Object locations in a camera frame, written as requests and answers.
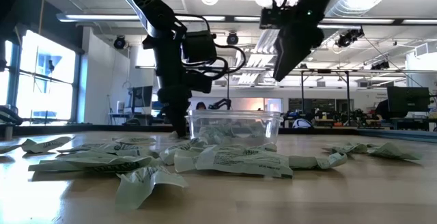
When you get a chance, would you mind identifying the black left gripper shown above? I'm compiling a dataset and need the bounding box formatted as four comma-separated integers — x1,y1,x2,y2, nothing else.
142,34,193,139

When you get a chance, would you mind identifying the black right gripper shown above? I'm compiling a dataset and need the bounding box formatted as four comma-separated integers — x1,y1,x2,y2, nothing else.
264,0,328,82

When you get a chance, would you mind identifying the clear plastic container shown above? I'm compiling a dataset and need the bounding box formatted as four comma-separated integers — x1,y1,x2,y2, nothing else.
185,109,284,140

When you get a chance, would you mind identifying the white ceiling slat panel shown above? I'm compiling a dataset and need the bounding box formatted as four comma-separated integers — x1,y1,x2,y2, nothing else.
235,29,284,85

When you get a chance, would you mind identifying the black computer monitor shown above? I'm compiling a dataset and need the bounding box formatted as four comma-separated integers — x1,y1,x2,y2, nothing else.
130,85,154,109
386,86,431,114

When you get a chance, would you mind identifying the black round ceiling device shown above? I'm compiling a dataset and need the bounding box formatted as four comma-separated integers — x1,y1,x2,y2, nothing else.
113,35,127,51
225,31,240,46

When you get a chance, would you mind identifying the background desk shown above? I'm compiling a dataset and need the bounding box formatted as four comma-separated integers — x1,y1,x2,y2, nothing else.
108,111,154,126

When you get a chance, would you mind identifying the white and blue ball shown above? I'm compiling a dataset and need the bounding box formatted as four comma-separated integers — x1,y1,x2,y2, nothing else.
292,117,313,130

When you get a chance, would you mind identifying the large bright window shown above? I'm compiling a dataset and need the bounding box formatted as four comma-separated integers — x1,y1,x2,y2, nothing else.
0,29,83,125

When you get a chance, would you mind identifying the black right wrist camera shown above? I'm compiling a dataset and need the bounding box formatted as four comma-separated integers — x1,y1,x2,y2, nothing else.
259,8,285,30

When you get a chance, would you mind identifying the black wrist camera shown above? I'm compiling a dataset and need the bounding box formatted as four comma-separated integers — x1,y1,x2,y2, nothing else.
186,69,214,94
259,8,285,30

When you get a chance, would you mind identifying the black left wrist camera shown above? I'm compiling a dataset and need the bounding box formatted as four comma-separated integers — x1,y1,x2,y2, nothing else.
186,69,214,94

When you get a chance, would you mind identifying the black left camera cable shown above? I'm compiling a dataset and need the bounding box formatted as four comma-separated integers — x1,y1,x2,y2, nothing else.
173,12,247,83

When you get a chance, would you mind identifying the black background gantry frame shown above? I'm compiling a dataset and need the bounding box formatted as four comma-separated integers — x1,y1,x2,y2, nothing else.
225,66,231,99
299,68,352,124

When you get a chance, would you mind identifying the black ceiling camera rig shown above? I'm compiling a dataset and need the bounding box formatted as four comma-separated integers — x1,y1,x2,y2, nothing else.
335,27,365,48

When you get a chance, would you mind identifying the black aluminium table frame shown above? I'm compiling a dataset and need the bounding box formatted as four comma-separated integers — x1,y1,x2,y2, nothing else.
0,104,437,145

